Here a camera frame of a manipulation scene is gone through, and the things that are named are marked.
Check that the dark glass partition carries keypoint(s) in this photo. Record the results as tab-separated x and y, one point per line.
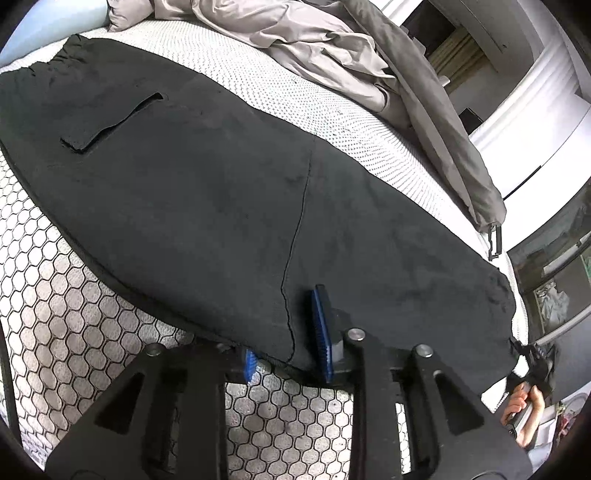
554	258

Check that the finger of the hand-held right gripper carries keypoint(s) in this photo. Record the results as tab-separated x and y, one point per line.
521	350

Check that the light blue pillow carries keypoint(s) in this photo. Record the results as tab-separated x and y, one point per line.
69	27

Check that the light grey crumpled blanket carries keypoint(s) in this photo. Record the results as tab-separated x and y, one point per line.
277	37

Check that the dark grey duvet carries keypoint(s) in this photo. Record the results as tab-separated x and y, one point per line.
438	120

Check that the beige curtain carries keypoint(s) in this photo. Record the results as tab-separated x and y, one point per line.
455	57

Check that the person's right hand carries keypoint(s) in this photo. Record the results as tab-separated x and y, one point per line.
531	415

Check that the black pants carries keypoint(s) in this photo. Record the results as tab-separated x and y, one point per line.
207	184

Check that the white crumpled cloth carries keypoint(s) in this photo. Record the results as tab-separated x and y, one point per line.
554	300

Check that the bed with white patterned mattress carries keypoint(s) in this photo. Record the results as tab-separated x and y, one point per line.
69	300

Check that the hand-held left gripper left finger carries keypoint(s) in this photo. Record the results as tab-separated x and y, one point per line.
250	362

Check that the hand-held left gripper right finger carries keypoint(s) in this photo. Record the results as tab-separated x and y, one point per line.
322	332

